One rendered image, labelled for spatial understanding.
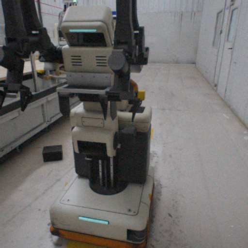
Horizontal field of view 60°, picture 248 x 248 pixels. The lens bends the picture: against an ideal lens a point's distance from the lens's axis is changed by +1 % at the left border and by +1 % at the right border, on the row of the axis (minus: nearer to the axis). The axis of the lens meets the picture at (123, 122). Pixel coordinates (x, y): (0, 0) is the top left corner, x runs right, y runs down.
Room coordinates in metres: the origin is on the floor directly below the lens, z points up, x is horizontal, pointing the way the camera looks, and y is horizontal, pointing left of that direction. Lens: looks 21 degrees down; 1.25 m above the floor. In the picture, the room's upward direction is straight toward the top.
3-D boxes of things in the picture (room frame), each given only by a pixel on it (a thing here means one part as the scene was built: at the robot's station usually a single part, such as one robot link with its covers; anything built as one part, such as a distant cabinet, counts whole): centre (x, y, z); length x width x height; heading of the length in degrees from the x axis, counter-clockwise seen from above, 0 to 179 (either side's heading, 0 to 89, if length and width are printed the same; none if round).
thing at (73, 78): (1.02, 0.17, 0.99); 0.28 x 0.16 x 0.22; 77
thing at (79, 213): (1.30, 0.10, 0.16); 0.67 x 0.64 x 0.25; 167
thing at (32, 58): (2.39, 0.97, 0.93); 0.05 x 0.05 x 0.45; 78
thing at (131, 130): (1.13, 0.08, 0.68); 0.28 x 0.27 x 0.25; 77
